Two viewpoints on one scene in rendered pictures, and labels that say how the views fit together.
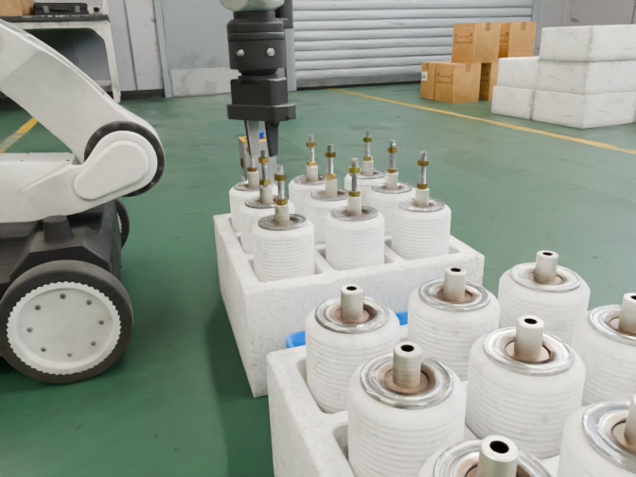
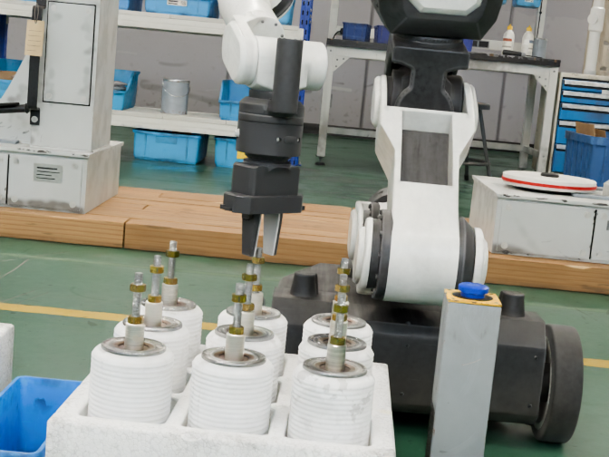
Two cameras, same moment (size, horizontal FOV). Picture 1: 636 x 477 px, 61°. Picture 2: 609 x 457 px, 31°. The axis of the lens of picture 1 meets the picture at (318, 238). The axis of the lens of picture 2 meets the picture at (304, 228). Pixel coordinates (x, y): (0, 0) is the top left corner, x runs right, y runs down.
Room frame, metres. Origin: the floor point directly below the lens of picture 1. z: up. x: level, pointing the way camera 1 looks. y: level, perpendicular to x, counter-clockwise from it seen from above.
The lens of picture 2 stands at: (1.42, -1.29, 0.60)
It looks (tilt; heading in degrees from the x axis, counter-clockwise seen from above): 8 degrees down; 109
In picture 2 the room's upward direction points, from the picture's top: 5 degrees clockwise
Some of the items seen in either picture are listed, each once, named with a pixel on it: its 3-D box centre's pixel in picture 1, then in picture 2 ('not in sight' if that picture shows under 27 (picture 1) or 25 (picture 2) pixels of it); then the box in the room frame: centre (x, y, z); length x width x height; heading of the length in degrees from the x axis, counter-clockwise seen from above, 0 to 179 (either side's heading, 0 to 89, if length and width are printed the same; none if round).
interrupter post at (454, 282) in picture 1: (454, 284); not in sight; (0.52, -0.14, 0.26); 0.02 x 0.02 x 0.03
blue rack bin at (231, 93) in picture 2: not in sight; (255, 102); (-0.89, 4.48, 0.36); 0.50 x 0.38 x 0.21; 108
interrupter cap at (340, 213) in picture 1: (354, 213); (152, 324); (0.82, -0.06, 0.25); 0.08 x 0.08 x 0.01
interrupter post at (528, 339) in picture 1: (528, 338); not in sight; (0.41, -0.18, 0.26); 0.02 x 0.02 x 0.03
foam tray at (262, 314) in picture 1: (332, 277); (234, 454); (0.93, -0.03, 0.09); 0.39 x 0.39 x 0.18; 16
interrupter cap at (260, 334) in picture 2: (330, 195); (244, 333); (0.93, -0.03, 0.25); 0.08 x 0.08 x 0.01
